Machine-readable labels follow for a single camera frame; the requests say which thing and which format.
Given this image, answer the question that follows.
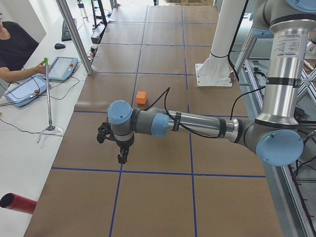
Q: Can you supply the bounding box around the blue teach pendant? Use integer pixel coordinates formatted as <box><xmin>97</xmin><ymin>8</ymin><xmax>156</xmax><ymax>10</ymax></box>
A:
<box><xmin>3</xmin><ymin>75</ymin><xmax>47</xmax><ymax>108</ymax></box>
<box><xmin>48</xmin><ymin>56</ymin><xmax>78</xmax><ymax>82</ymax></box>

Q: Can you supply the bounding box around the far blue teach pendant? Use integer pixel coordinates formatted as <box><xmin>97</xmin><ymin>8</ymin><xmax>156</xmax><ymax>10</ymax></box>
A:
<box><xmin>48</xmin><ymin>56</ymin><xmax>78</xmax><ymax>82</ymax></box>

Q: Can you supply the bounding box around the aluminium frame post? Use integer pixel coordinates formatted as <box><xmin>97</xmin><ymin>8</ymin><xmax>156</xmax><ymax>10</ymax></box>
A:
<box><xmin>56</xmin><ymin>0</ymin><xmax>93</xmax><ymax>75</ymax></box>

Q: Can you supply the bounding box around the white pedestal column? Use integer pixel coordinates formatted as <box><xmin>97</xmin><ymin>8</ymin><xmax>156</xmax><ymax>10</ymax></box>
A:
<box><xmin>196</xmin><ymin>0</ymin><xmax>248</xmax><ymax>87</ymax></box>

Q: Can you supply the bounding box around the red cylinder tube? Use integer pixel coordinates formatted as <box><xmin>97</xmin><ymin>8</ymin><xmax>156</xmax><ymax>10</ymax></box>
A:
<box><xmin>0</xmin><ymin>193</ymin><xmax>37</xmax><ymax>214</ymax></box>

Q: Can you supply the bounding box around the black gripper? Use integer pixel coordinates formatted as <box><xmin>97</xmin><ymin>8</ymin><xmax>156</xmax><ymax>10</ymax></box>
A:
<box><xmin>116</xmin><ymin>140</ymin><xmax>134</xmax><ymax>163</ymax></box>

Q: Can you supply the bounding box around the aluminium side rail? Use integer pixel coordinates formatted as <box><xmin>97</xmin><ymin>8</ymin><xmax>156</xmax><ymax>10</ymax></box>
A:
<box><xmin>240</xmin><ymin>58</ymin><xmax>316</xmax><ymax>237</ymax></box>

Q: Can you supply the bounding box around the black computer mouse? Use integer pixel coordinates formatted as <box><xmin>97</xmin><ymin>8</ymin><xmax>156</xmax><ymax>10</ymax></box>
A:
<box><xmin>54</xmin><ymin>43</ymin><xmax>66</xmax><ymax>50</ymax></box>

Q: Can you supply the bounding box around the near blue teach pendant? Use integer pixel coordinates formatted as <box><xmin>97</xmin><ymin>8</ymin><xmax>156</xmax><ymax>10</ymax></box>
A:
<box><xmin>3</xmin><ymin>75</ymin><xmax>47</xmax><ymax>108</ymax></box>

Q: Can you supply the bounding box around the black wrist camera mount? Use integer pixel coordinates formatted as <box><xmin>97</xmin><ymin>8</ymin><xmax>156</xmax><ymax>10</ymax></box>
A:
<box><xmin>97</xmin><ymin>122</ymin><xmax>115</xmax><ymax>144</ymax></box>

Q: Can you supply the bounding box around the metal reacher grabber tool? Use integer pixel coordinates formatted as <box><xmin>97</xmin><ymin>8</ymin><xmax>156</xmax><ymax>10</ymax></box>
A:
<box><xmin>37</xmin><ymin>57</ymin><xmax>64</xmax><ymax>144</ymax></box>

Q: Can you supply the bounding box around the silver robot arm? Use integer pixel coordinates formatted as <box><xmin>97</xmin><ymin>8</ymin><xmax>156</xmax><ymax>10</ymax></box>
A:
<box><xmin>97</xmin><ymin>0</ymin><xmax>316</xmax><ymax>166</ymax></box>

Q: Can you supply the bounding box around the person in black shirt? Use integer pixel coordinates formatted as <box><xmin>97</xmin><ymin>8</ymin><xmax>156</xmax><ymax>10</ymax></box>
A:
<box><xmin>0</xmin><ymin>21</ymin><xmax>45</xmax><ymax>83</ymax></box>

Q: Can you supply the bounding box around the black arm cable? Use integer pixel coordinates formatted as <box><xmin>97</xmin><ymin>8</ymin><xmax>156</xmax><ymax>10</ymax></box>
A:
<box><xmin>144</xmin><ymin>86</ymin><xmax>267</xmax><ymax>138</ymax></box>

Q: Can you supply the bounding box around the orange foam block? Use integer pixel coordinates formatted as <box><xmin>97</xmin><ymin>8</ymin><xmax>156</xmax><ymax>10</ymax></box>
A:
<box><xmin>136</xmin><ymin>91</ymin><xmax>147</xmax><ymax>105</ymax></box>

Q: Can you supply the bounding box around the black keyboard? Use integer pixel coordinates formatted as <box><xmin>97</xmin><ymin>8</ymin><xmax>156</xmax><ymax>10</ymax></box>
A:
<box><xmin>61</xmin><ymin>20</ymin><xmax>72</xmax><ymax>41</ymax></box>

